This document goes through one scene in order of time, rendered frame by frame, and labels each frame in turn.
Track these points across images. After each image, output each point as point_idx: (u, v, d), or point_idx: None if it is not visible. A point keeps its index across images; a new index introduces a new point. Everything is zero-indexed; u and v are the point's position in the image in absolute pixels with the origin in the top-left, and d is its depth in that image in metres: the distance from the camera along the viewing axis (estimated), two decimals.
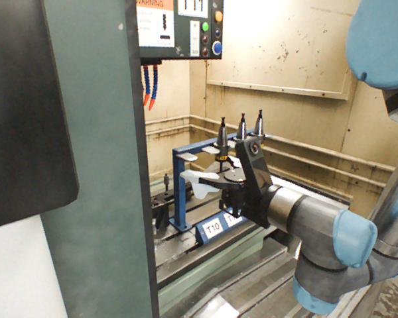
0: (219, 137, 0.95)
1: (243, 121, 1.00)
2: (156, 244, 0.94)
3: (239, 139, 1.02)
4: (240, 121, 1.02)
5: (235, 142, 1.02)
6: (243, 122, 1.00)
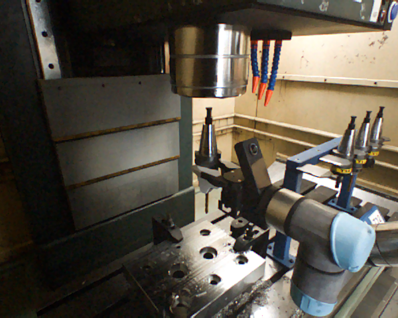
0: (346, 143, 0.70)
1: (367, 122, 0.76)
2: (261, 288, 0.69)
3: (361, 145, 0.77)
4: (361, 122, 0.77)
5: (355, 148, 0.78)
6: (367, 122, 0.76)
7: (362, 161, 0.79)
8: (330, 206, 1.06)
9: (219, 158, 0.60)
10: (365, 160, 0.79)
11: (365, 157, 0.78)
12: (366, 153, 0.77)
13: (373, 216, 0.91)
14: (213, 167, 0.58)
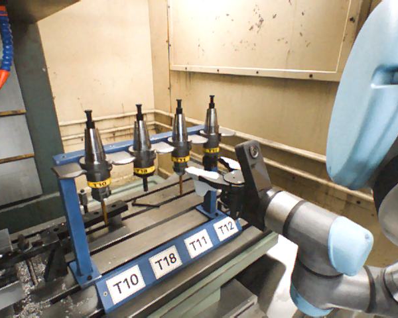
0: (134, 137, 0.58)
1: (178, 112, 0.63)
2: (29, 313, 0.57)
3: (175, 140, 0.65)
4: (176, 112, 0.65)
5: (170, 144, 0.65)
6: (178, 113, 0.63)
7: (181, 159, 0.66)
8: (197, 211, 0.94)
9: (110, 165, 0.55)
10: (187, 158, 0.67)
11: (184, 154, 0.66)
12: (181, 150, 0.65)
13: (221, 223, 0.78)
14: (100, 175, 0.53)
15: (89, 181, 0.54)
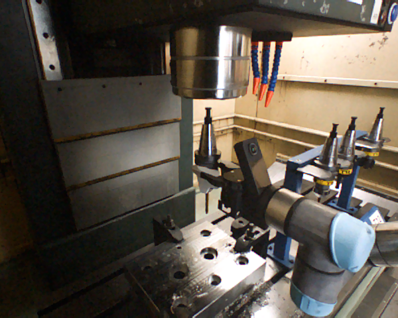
0: (346, 144, 0.70)
1: (207, 122, 0.56)
2: (262, 289, 0.70)
3: (203, 154, 0.57)
4: (204, 122, 0.57)
5: (196, 158, 0.58)
6: (207, 123, 0.56)
7: None
8: (330, 207, 1.06)
9: None
10: None
11: (212, 169, 0.58)
12: (209, 165, 0.57)
13: (373, 216, 0.91)
14: (333, 175, 0.65)
15: (324, 180, 0.66)
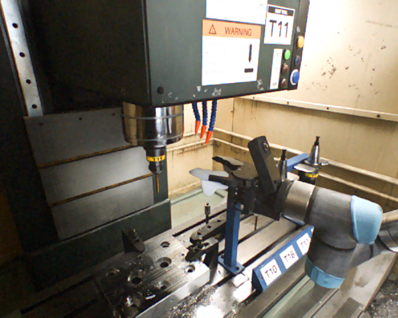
0: (279, 171, 0.84)
1: None
2: (208, 291, 0.84)
3: None
4: None
5: None
6: None
7: (158, 158, 0.68)
8: (285, 218, 1.20)
9: None
10: (163, 157, 0.69)
11: (160, 153, 0.68)
12: (158, 149, 0.66)
13: None
14: None
15: None
